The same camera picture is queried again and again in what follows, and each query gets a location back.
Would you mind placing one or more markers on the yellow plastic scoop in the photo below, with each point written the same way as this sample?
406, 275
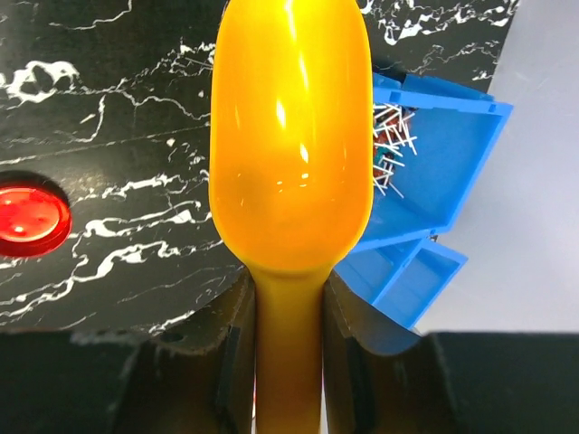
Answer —
290, 183

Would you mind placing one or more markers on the blue bin with lollipops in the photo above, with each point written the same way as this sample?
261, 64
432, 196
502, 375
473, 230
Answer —
454, 129

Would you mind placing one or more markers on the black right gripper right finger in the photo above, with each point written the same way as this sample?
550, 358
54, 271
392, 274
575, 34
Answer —
382, 378

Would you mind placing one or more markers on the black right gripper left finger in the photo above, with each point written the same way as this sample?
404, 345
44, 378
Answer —
196, 377

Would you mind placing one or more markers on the red jar lid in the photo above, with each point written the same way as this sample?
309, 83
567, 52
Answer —
34, 221

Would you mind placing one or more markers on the blue bin with flower candies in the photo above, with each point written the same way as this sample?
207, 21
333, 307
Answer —
402, 280

